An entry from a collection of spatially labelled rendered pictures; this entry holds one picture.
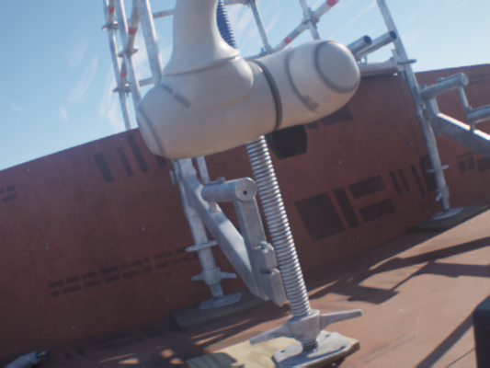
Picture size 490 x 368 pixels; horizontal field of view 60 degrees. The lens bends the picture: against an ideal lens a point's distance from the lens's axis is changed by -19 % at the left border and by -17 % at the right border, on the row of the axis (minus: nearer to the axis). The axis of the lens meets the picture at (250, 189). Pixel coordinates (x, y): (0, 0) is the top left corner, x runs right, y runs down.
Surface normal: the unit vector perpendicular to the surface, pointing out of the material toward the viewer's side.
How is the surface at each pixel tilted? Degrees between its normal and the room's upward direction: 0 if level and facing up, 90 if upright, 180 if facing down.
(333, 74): 97
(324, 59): 84
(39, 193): 90
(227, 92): 103
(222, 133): 131
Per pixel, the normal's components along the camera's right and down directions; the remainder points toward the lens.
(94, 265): 0.29, -0.07
